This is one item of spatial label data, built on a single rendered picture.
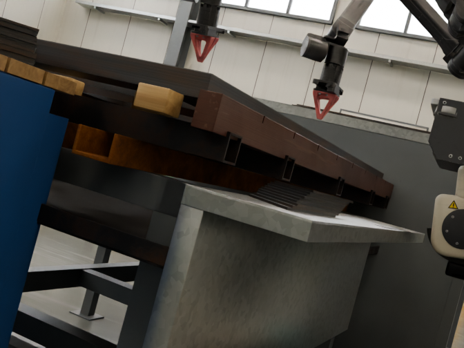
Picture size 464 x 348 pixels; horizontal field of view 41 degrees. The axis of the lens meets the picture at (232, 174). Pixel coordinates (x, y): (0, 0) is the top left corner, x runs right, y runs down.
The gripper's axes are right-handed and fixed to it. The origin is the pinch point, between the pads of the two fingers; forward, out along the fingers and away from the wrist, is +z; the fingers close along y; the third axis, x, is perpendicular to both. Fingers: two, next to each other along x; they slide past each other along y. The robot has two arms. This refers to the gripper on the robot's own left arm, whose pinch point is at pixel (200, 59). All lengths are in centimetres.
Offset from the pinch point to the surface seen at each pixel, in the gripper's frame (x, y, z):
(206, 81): 38, 61, -1
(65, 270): -28, 9, 71
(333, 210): 56, 36, 20
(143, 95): 30, 67, 3
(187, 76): 34, 61, -1
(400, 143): 39, -97, 21
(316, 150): 42.6, 13.0, 13.5
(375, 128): 28, -97, 18
